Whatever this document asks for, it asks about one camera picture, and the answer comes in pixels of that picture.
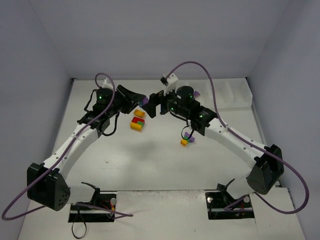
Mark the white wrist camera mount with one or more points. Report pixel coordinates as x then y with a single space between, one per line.
169 83
107 84

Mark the yellow striped lego brick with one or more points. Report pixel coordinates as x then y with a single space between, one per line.
139 113

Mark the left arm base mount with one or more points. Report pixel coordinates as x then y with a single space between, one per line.
105 200

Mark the purple flower lego brick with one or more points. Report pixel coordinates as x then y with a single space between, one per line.
143 102

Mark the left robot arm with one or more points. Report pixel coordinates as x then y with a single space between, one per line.
46 182

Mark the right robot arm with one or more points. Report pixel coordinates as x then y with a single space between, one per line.
263 161

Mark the purple green yellow lego stack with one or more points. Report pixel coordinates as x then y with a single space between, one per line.
186 139

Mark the purple sloped lego brick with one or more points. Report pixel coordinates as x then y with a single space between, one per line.
196 94

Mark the red yellow green lego stack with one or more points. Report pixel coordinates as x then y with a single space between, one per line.
137 123

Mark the clear divided sorting tray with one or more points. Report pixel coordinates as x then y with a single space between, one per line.
230 93

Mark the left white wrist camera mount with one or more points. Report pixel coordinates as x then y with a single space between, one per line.
107 84

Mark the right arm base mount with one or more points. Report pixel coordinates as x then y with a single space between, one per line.
221 206

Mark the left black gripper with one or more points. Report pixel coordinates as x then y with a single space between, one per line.
124 99

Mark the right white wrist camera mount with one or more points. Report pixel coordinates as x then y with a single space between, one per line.
169 83

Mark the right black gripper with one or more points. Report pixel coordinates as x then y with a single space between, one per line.
162 103

